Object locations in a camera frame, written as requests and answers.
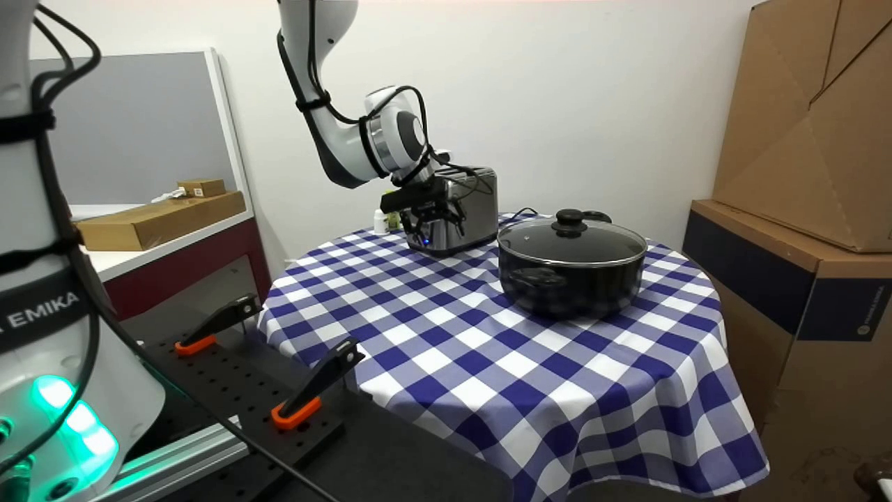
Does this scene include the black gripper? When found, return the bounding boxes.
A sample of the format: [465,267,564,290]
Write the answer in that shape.
[380,171,472,249]

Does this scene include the silver black toaster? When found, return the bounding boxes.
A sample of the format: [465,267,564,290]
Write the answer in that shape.
[400,161,501,260]

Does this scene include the glass pot lid black knob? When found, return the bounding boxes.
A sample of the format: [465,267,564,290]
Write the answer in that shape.
[497,207,652,270]

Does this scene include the black cooking pot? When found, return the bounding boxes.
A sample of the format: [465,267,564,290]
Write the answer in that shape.
[497,241,652,325]

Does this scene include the blue white checkered tablecloth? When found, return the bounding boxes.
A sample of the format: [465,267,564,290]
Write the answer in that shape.
[256,216,773,502]

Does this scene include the black orange spring clamp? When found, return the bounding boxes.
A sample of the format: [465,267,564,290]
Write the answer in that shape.
[171,293,266,362]
[267,339,369,436]

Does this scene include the black perforated mounting board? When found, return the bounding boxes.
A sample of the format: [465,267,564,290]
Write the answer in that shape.
[118,262,524,502]

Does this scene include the red cabinet white top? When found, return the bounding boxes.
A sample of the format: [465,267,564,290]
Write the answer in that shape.
[85,207,276,325]

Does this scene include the open cardboard tray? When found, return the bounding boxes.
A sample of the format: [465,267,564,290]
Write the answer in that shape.
[75,175,252,255]

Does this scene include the grey partition panel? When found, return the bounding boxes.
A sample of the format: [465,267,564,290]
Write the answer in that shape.
[25,47,256,216]

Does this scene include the brown cabinet black front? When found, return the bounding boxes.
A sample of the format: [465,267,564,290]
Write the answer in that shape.
[680,196,892,502]

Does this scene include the large cardboard box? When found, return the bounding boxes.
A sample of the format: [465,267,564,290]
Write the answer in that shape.
[711,0,892,258]

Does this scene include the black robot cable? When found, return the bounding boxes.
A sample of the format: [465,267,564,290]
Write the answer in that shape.
[274,0,440,182]
[0,0,106,478]

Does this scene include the aluminium profile rail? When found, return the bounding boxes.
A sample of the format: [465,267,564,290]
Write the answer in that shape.
[89,415,256,502]

